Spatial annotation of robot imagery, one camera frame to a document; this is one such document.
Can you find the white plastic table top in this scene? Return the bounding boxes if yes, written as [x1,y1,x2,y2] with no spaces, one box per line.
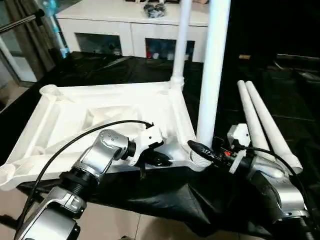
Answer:
[0,79,214,193]

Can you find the white plastic table leg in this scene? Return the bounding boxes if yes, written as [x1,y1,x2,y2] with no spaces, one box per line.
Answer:
[188,0,233,173]
[236,79,276,161]
[170,0,194,91]
[244,80,304,175]

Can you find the black plastic mat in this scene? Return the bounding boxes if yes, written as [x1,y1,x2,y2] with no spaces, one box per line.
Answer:
[0,51,320,238]

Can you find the white sideboard cabinet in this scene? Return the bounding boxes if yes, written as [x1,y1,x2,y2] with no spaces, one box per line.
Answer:
[55,0,211,63]

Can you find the black draped furniture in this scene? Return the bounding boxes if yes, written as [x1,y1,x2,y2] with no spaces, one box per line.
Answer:
[207,0,320,73]

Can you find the black parts in clear bag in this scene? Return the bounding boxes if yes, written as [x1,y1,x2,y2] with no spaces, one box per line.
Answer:
[143,2,168,19]

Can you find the blue white plastic package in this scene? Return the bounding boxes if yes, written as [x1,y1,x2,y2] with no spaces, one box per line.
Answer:
[40,0,70,59]

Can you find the grey curtain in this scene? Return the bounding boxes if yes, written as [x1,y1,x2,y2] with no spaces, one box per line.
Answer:
[8,0,59,77]

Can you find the metal rod with black knob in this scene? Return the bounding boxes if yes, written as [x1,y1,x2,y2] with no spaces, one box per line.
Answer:
[0,8,45,34]

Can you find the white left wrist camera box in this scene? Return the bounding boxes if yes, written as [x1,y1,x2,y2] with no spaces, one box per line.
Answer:
[128,123,168,168]

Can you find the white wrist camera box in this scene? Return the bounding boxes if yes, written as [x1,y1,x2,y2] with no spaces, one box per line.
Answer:
[128,123,168,168]
[226,123,251,174]

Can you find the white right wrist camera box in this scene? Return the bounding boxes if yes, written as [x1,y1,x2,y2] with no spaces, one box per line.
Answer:
[226,123,251,174]

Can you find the black right camera cable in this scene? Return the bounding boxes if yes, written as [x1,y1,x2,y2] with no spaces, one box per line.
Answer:
[232,146,311,214]

